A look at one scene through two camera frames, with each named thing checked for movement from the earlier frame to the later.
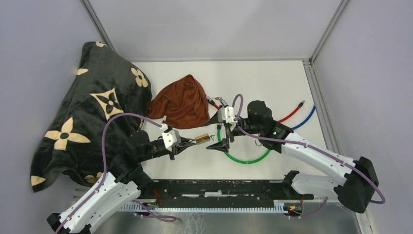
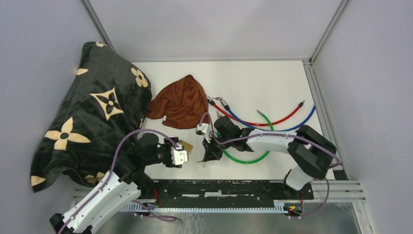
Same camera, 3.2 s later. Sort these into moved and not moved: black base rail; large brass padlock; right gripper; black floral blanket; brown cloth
Moved: large brass padlock; right gripper
Not moved: black base rail; black floral blanket; brown cloth
